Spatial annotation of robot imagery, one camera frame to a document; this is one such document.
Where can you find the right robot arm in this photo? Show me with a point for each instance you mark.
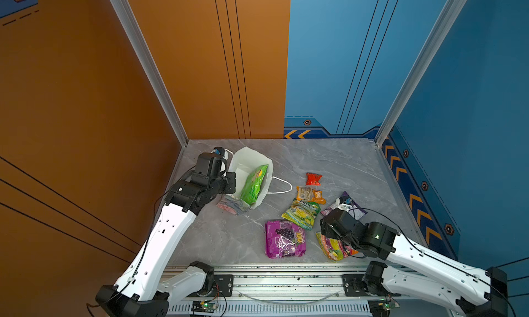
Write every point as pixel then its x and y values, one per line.
pixel 402 266

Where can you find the orange cracker snack packet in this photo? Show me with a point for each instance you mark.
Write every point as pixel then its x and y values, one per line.
pixel 309 194

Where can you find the aluminium frame post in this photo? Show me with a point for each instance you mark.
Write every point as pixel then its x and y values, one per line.
pixel 137 40
pixel 435 39

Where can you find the small red snack packet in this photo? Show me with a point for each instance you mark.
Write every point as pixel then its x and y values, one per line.
pixel 313 179

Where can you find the aluminium front rail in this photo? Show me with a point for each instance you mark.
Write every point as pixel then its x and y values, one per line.
pixel 287 285

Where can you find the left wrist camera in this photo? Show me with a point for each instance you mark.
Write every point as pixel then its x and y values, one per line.
pixel 221 151

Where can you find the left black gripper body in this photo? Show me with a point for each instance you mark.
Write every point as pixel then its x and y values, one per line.
pixel 224 185

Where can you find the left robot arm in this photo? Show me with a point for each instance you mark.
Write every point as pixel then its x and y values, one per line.
pixel 139 291

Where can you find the magenta grape candy bag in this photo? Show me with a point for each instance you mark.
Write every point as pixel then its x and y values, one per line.
pixel 284 239

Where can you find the right green circuit board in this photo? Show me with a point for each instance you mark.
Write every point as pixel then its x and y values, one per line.
pixel 388 306

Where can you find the green Lays chips bag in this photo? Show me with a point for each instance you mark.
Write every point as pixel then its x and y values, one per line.
pixel 252 186

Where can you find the yellow green candy bag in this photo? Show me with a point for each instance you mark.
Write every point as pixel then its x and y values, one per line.
pixel 302 213

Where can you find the floral white paper bag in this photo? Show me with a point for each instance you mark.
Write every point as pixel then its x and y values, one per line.
pixel 243 162

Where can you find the left aluminium frame post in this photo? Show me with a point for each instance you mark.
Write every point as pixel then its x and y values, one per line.
pixel 137 40

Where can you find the right aluminium frame post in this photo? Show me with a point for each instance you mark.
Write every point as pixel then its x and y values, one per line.
pixel 435 39

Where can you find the green circuit board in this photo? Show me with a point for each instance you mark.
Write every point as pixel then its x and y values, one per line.
pixel 388 306
pixel 204 307

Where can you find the left green circuit board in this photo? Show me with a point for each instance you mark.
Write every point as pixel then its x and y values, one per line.
pixel 204 307

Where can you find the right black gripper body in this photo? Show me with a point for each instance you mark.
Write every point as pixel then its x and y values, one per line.
pixel 328 232

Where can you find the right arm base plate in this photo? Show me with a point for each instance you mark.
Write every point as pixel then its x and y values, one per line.
pixel 355 285

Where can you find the purple white snack bag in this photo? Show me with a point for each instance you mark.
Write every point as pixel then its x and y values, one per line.
pixel 347 204

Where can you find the Fox's fruit candy bag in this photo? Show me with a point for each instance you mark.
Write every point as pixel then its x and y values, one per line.
pixel 334 249

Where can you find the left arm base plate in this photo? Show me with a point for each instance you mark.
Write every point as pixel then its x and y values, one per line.
pixel 218 283

